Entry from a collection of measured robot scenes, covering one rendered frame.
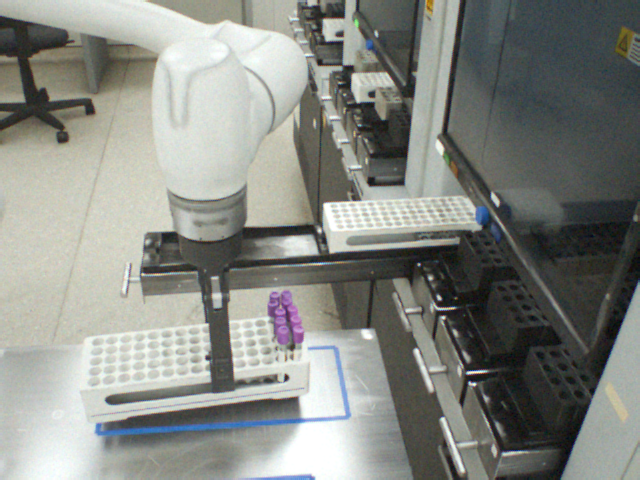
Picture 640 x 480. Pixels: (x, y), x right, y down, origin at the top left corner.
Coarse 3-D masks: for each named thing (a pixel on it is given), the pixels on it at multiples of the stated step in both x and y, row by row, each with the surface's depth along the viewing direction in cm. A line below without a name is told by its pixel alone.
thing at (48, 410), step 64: (0, 384) 93; (64, 384) 93; (320, 384) 95; (384, 384) 95; (0, 448) 84; (64, 448) 84; (128, 448) 84; (192, 448) 85; (256, 448) 85; (320, 448) 85; (384, 448) 86
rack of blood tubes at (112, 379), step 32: (256, 320) 92; (96, 352) 87; (128, 352) 86; (160, 352) 87; (192, 352) 88; (256, 352) 88; (288, 352) 87; (96, 384) 83; (128, 384) 82; (160, 384) 83; (192, 384) 84; (256, 384) 89; (288, 384) 87; (96, 416) 84; (128, 416) 85
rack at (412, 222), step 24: (336, 216) 125; (360, 216) 124; (384, 216) 125; (408, 216) 125; (432, 216) 126; (456, 216) 125; (336, 240) 121; (360, 240) 128; (384, 240) 128; (408, 240) 128; (432, 240) 125; (456, 240) 125
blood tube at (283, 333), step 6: (282, 330) 83; (288, 330) 83; (282, 336) 83; (288, 336) 83; (282, 342) 83; (288, 342) 84; (282, 348) 84; (282, 354) 85; (282, 360) 85; (282, 378) 87
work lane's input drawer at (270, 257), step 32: (288, 224) 130; (320, 224) 130; (160, 256) 122; (256, 256) 123; (288, 256) 121; (320, 256) 122; (352, 256) 123; (384, 256) 124; (416, 256) 124; (128, 288) 123; (160, 288) 119; (192, 288) 120
